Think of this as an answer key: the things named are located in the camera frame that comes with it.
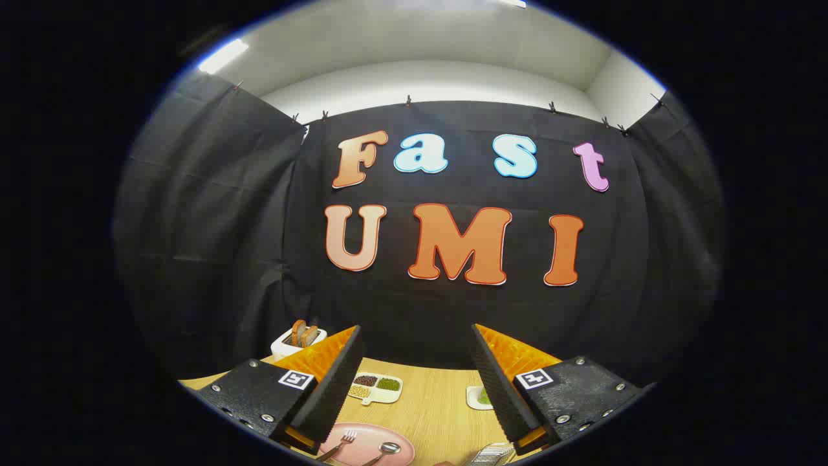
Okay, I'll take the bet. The perforated metal basket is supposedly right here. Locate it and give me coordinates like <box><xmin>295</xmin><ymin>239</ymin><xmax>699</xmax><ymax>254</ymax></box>
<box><xmin>467</xmin><ymin>443</ymin><xmax>516</xmax><ymax>466</ymax></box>

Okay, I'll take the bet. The spoon with wooden handle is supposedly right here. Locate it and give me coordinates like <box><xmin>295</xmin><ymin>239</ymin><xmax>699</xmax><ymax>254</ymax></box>
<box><xmin>362</xmin><ymin>442</ymin><xmax>402</xmax><ymax>466</ymax></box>

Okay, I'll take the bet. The fork with wooden handle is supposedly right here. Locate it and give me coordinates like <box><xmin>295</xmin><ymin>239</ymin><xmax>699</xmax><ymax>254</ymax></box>
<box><xmin>316</xmin><ymin>430</ymin><xmax>357</xmax><ymax>462</ymax></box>

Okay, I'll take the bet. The white divided dish with beans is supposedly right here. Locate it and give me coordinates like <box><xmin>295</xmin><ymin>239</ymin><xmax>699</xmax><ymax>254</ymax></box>
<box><xmin>347</xmin><ymin>372</ymin><xmax>403</xmax><ymax>406</ymax></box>

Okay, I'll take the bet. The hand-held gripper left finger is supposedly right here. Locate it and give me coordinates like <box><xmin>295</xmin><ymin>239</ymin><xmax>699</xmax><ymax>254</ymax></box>
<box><xmin>194</xmin><ymin>325</ymin><xmax>364</xmax><ymax>456</ymax></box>

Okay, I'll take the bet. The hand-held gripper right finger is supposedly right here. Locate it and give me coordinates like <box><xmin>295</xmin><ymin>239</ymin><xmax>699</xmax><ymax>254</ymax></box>
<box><xmin>470</xmin><ymin>324</ymin><xmax>648</xmax><ymax>457</ymax></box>

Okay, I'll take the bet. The pink round plate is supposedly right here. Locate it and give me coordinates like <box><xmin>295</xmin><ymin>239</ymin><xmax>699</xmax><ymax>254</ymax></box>
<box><xmin>317</xmin><ymin>423</ymin><xmax>416</xmax><ymax>466</ymax></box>

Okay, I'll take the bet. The white toaster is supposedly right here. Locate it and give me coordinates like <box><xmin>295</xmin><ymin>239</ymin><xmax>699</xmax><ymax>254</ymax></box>
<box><xmin>270</xmin><ymin>327</ymin><xmax>328</xmax><ymax>362</ymax></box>

